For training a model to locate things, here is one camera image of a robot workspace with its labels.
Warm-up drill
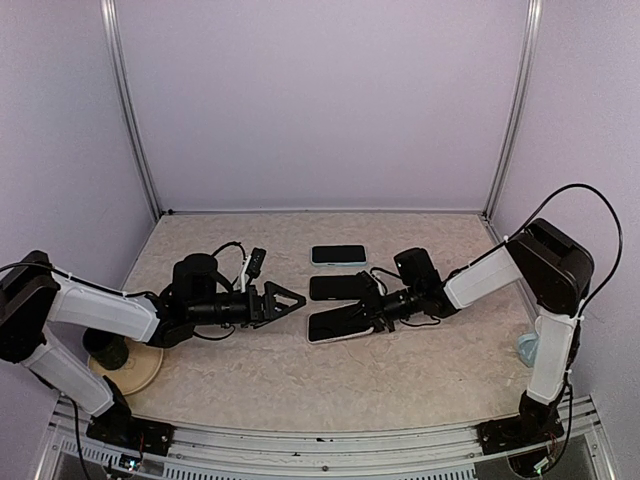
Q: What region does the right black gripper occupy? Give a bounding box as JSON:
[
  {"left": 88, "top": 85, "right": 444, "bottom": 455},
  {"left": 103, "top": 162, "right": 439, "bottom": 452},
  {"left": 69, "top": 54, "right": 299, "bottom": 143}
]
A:
[{"left": 341, "top": 283, "right": 422, "bottom": 331}]

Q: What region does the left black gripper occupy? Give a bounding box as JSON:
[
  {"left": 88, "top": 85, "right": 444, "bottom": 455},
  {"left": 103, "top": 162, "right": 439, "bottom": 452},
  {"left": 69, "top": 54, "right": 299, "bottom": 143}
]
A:
[{"left": 188, "top": 280, "right": 306, "bottom": 329}]

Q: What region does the pink phone case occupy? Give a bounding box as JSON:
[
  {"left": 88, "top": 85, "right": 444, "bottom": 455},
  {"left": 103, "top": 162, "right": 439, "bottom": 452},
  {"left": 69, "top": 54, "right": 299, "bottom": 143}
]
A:
[{"left": 305, "top": 305, "right": 376, "bottom": 345}]

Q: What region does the black phone silver edge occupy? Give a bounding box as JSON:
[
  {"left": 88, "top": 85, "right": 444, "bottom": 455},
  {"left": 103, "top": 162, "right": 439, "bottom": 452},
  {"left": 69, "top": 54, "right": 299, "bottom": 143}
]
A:
[{"left": 312, "top": 277, "right": 364, "bottom": 300}]

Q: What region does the black phone case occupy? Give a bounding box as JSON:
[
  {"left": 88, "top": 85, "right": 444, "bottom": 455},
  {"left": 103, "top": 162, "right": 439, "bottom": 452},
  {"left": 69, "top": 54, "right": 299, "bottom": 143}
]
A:
[{"left": 308, "top": 274, "right": 369, "bottom": 303}]

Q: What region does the light blue phone case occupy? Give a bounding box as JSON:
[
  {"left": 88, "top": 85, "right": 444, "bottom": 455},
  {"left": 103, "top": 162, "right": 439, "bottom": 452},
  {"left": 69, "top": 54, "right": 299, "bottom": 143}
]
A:
[{"left": 310, "top": 244, "right": 369, "bottom": 269}]

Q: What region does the black phone teal edge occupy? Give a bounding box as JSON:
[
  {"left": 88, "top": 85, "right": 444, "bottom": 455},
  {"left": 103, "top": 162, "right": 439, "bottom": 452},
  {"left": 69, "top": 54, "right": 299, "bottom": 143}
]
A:
[{"left": 312, "top": 245, "right": 366, "bottom": 265}]

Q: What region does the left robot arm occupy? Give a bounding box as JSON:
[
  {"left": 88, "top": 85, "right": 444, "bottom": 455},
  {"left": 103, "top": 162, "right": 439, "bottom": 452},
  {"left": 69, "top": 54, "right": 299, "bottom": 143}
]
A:
[{"left": 1, "top": 248, "right": 306, "bottom": 445}]

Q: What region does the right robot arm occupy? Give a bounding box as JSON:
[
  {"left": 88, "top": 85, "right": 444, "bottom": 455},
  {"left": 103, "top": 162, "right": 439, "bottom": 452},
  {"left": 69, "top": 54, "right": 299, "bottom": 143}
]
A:
[{"left": 308, "top": 182, "right": 624, "bottom": 444}]

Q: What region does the beige round plate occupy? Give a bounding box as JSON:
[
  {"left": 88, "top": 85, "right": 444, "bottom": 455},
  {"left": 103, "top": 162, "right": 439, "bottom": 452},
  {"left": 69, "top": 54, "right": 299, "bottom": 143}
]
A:
[{"left": 87, "top": 343, "right": 164, "bottom": 396}]

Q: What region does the light blue mug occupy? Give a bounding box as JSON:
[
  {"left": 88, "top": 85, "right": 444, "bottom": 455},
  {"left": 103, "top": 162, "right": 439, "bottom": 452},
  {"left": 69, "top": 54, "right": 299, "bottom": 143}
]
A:
[{"left": 516, "top": 332, "right": 539, "bottom": 368}]

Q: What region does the dark green mug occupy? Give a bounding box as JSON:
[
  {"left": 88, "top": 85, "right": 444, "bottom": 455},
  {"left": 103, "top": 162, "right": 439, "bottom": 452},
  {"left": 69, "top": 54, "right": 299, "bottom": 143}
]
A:
[{"left": 82, "top": 328, "right": 129, "bottom": 371}]

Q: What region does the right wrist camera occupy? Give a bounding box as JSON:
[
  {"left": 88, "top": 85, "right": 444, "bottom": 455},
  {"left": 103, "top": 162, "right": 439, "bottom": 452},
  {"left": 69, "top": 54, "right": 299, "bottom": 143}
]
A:
[{"left": 355, "top": 271, "right": 388, "bottom": 296}]

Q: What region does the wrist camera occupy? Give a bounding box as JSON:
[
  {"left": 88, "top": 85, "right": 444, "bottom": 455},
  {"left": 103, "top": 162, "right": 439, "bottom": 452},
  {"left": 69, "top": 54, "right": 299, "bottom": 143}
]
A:
[
  {"left": 238, "top": 247, "right": 266, "bottom": 292},
  {"left": 355, "top": 271, "right": 388, "bottom": 296}
]

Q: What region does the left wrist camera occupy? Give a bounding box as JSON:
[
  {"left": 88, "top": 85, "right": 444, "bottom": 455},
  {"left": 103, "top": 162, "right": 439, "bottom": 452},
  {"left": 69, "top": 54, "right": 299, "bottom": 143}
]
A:
[{"left": 238, "top": 247, "right": 266, "bottom": 292}]

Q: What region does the front aluminium rail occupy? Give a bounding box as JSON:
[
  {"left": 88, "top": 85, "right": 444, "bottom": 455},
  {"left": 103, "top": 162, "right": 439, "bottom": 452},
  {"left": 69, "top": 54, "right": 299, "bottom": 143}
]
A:
[{"left": 32, "top": 396, "right": 621, "bottom": 479}]

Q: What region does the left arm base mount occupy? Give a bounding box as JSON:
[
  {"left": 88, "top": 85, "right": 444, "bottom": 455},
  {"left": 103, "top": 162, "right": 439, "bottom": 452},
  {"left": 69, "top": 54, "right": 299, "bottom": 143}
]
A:
[{"left": 86, "top": 415, "right": 175, "bottom": 456}]

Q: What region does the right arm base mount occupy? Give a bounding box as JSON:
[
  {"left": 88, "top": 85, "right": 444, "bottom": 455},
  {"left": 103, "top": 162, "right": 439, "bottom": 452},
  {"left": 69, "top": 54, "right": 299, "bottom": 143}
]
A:
[{"left": 476, "top": 415, "right": 565, "bottom": 455}]

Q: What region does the left aluminium frame post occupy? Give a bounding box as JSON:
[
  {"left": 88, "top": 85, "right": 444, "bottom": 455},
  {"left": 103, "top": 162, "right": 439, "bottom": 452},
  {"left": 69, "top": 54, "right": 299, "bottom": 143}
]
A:
[{"left": 100, "top": 0, "right": 164, "bottom": 222}]

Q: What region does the aluminium frame post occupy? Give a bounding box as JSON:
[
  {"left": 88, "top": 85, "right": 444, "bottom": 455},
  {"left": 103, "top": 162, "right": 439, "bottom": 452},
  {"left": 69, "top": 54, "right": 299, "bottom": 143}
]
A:
[
  {"left": 483, "top": 0, "right": 544, "bottom": 223},
  {"left": 100, "top": 0, "right": 164, "bottom": 222}
]

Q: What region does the right aluminium frame post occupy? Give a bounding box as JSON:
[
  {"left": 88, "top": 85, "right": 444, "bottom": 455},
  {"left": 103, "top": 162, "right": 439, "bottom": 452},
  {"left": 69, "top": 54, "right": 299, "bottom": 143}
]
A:
[{"left": 483, "top": 0, "right": 544, "bottom": 223}]

